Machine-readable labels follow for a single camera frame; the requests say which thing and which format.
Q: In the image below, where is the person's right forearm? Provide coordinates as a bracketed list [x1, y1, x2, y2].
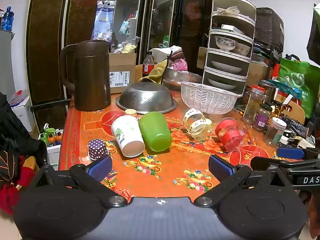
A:
[307, 192, 320, 240]

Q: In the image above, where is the white plastic basket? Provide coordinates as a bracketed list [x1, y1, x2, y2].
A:
[180, 81, 239, 115]

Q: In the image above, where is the steel basin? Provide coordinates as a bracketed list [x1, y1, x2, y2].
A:
[162, 69, 203, 92]

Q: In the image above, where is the pink bag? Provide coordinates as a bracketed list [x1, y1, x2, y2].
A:
[169, 58, 188, 72]

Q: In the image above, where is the red printed tablecloth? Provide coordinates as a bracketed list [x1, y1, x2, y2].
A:
[58, 90, 306, 203]

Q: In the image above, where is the stacked dish storage rack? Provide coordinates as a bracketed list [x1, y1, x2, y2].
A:
[202, 0, 257, 98]

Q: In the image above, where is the clear printed glass cup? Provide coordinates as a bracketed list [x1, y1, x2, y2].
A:
[183, 108, 212, 141]

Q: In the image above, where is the white paper cup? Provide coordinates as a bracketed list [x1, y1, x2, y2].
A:
[111, 115, 146, 158]

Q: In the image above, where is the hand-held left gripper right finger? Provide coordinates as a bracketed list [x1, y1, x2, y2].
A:
[194, 154, 296, 207]

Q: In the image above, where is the brown plastic kettle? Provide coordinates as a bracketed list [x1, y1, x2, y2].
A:
[59, 40, 112, 112]

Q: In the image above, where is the wooden chair back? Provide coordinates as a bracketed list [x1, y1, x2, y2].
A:
[274, 94, 306, 125]

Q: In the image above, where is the dark wooden wardrobe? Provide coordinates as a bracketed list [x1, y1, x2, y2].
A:
[26, 0, 227, 133]

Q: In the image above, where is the purple polka-dot cup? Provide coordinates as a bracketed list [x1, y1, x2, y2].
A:
[87, 139, 110, 161]

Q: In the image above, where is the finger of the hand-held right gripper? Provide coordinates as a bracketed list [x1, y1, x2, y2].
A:
[276, 146, 320, 160]
[250, 156, 320, 172]

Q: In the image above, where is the yellow cloth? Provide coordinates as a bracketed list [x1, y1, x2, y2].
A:
[139, 60, 171, 84]

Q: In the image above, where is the clear bag of noodles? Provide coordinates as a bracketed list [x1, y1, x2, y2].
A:
[114, 36, 140, 54]

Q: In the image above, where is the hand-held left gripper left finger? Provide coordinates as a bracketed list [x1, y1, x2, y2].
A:
[32, 154, 128, 208]

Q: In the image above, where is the blue water bottle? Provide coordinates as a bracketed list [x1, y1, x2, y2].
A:
[2, 6, 15, 32]

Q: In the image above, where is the cardboard box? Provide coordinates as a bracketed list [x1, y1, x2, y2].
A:
[109, 53, 137, 95]

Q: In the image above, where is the black knit glove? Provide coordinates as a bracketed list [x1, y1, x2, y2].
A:
[282, 116, 308, 138]

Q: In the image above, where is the black jacket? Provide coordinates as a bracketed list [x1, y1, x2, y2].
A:
[0, 92, 48, 188]

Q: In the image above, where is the white patterned bowl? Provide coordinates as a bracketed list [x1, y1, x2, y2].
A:
[234, 42, 252, 57]

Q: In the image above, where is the red cloth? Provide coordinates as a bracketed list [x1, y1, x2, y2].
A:
[0, 165, 34, 215]

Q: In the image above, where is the blue snack packet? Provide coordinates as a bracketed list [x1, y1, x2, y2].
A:
[91, 0, 117, 42]

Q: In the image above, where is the white plate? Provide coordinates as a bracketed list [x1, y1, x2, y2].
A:
[210, 60, 243, 74]
[207, 78, 238, 91]

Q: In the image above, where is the white carton box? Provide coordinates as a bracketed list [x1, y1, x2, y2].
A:
[7, 95, 36, 133]

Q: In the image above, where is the green spray bottle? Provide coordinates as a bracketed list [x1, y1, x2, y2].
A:
[39, 127, 57, 148]

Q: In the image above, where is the steel mug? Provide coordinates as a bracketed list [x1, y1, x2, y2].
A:
[258, 80, 277, 103]

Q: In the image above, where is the steel colander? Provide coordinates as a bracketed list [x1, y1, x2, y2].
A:
[116, 82, 177, 115]

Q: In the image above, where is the red plastic cup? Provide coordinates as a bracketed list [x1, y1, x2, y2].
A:
[215, 117, 244, 153]

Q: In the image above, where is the cola bottle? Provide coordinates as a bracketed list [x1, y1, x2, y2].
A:
[142, 51, 155, 77]

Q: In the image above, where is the green plastic cup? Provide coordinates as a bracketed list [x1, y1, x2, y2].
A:
[138, 112, 173, 152]

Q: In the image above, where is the purple-label glass jar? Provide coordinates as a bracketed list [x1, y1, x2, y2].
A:
[253, 104, 273, 132]

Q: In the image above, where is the blue floral bowl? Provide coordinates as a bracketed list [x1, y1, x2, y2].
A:
[214, 36, 237, 51]

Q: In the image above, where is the green shopping bag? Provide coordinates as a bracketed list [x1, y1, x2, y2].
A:
[278, 54, 320, 119]

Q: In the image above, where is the red-lidded glass jar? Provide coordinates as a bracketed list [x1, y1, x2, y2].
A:
[242, 87, 266, 125]

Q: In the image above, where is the white-lidded clear jar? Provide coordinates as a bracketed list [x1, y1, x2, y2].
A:
[264, 117, 287, 147]

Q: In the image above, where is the black bag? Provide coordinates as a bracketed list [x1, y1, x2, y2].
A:
[254, 7, 285, 53]

